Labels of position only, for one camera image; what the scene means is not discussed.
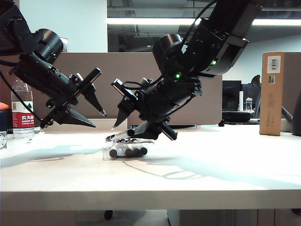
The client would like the long white ceiling light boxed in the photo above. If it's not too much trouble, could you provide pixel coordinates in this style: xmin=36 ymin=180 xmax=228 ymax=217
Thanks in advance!
xmin=107 ymin=18 xmax=301 ymax=26

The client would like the dark blue object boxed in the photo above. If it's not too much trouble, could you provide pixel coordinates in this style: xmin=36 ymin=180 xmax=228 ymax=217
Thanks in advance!
xmin=0 ymin=110 xmax=14 ymax=135

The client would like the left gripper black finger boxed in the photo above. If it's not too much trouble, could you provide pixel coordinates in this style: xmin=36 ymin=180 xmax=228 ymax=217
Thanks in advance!
xmin=83 ymin=83 xmax=107 ymax=117
xmin=56 ymin=107 xmax=96 ymax=129

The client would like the metal wall switch plate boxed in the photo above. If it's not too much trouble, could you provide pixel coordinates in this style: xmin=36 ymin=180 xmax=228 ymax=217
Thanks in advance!
xmin=60 ymin=37 xmax=69 ymax=53

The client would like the grey angled handle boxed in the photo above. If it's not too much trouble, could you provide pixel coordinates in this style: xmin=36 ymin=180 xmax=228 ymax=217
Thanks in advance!
xmin=280 ymin=106 xmax=293 ymax=123

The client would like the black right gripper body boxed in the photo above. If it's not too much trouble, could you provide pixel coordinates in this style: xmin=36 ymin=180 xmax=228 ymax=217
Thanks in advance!
xmin=110 ymin=76 xmax=203 ymax=141

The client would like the white table leg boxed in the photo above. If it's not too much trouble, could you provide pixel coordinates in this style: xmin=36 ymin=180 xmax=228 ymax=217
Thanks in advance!
xmin=166 ymin=209 xmax=181 ymax=226

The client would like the clear plastic marker packaging box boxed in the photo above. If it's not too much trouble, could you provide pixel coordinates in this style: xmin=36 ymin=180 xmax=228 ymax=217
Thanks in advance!
xmin=102 ymin=133 xmax=156 ymax=161

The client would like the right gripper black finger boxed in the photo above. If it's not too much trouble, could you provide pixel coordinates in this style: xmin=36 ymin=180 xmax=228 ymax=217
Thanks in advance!
xmin=128 ymin=121 xmax=163 ymax=140
xmin=113 ymin=100 xmax=135 ymax=130

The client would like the small silver metal block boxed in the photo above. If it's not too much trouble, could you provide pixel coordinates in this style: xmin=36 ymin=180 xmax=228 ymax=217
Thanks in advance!
xmin=0 ymin=131 xmax=8 ymax=150

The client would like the tall brown cardboard box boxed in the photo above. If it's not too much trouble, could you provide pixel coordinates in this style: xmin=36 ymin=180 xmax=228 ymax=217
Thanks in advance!
xmin=259 ymin=51 xmax=285 ymax=137

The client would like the beige low desk riser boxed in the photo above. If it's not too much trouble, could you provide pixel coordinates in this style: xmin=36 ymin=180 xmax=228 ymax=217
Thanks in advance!
xmin=40 ymin=118 xmax=128 ymax=134

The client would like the dark rounded object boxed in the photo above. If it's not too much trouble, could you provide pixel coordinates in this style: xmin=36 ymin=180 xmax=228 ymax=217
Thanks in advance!
xmin=291 ymin=93 xmax=301 ymax=137

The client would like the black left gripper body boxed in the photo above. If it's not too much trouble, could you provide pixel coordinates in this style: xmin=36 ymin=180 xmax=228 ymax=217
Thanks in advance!
xmin=8 ymin=53 xmax=103 ymax=129

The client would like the brown neighbouring partition panel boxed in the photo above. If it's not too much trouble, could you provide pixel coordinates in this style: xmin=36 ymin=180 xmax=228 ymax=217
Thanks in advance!
xmin=281 ymin=52 xmax=301 ymax=132

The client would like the black round cushion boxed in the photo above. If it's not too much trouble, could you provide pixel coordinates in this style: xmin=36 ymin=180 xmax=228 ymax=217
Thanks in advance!
xmin=222 ymin=111 xmax=252 ymax=123

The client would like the dark office chair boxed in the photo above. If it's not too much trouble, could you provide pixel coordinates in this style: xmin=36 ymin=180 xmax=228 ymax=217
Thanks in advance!
xmin=241 ymin=74 xmax=262 ymax=120

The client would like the black flat partition base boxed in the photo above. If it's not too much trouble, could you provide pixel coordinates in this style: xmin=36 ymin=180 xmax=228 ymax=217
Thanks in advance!
xmin=168 ymin=125 xmax=196 ymax=130

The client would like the black computer monitor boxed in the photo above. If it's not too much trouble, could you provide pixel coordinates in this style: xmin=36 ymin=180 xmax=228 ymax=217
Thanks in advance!
xmin=222 ymin=81 xmax=242 ymax=111

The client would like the clear red-label water bottle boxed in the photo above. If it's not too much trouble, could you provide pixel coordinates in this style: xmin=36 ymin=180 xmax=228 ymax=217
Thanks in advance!
xmin=11 ymin=79 xmax=35 ymax=139

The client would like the brown desk partition panel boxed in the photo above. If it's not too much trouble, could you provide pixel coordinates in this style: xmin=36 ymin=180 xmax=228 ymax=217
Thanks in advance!
xmin=0 ymin=52 xmax=223 ymax=127

